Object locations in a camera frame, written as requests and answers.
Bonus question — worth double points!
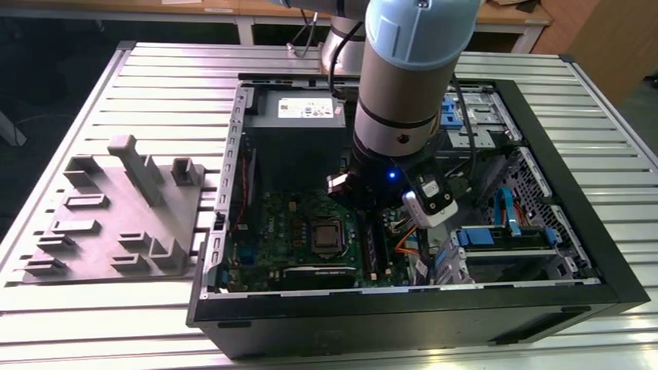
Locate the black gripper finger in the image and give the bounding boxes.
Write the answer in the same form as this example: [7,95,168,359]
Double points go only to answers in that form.
[326,172,364,211]

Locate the CPU socket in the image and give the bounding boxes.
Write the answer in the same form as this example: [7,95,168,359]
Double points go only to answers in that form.
[307,214,347,259]

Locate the grey power supply unit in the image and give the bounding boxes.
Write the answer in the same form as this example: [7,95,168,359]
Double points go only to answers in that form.
[242,89,356,193]

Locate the silver CPU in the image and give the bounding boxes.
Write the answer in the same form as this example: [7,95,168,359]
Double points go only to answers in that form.
[312,225,344,247]

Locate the green motherboard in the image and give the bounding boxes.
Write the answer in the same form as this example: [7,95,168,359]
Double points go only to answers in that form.
[220,188,412,290]

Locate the metal socket cover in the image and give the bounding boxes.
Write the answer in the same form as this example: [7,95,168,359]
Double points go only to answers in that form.
[307,220,347,255]

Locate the black graphics card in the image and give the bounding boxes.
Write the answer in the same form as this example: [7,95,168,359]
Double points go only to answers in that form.
[280,264,356,291]

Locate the hard disk in blue carrier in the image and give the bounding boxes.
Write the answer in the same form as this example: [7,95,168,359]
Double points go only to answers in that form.
[450,225,559,255]

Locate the silver metal drive cage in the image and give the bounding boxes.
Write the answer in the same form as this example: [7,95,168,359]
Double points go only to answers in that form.
[436,86,520,174]

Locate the metal disk bay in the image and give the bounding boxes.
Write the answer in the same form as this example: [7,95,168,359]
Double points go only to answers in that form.
[446,227,593,286]

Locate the black PC case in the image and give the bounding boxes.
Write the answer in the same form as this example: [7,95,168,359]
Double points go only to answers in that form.
[185,72,651,362]

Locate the grey parts rack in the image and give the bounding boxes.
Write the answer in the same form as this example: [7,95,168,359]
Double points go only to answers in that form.
[4,133,207,287]

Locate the wooden top desk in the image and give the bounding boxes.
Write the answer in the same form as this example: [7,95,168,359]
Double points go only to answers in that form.
[176,0,555,55]

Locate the brown wooden cabinet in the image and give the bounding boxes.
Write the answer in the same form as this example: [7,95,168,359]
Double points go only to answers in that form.
[531,0,658,107]

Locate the grey stand foot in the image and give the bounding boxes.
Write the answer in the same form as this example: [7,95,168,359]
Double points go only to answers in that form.
[0,110,28,147]

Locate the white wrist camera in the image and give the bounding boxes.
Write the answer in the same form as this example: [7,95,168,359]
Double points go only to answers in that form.
[400,171,459,229]

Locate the orange red yellow wires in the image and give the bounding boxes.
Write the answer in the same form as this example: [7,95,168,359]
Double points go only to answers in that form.
[394,225,426,256]

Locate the black camera cable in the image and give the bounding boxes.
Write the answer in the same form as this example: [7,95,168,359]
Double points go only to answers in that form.
[414,75,479,288]

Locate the blue plastic drive bracket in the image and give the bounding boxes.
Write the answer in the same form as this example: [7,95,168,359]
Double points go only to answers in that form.
[439,94,467,130]

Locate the black wire bundle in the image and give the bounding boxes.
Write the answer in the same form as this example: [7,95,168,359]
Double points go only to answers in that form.
[387,146,515,234]

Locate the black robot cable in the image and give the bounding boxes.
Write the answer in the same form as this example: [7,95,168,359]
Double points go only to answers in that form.
[327,21,367,103]

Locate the thin cable with plug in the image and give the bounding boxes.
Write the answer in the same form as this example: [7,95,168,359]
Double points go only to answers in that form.
[286,9,320,59]

